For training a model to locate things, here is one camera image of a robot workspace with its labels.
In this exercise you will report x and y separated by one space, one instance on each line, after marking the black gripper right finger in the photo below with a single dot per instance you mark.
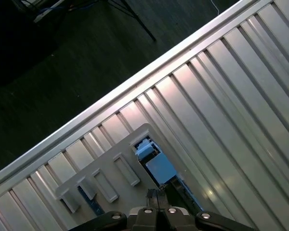
175 221

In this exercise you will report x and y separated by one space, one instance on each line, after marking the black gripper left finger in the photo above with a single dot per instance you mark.
147 221

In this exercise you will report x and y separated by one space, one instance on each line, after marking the hard disk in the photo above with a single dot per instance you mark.
161 170

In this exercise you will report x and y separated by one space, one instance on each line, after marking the RAM stick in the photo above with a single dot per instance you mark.
94 204

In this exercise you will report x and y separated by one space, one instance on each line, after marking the grey parts rack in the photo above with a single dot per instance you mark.
110 154

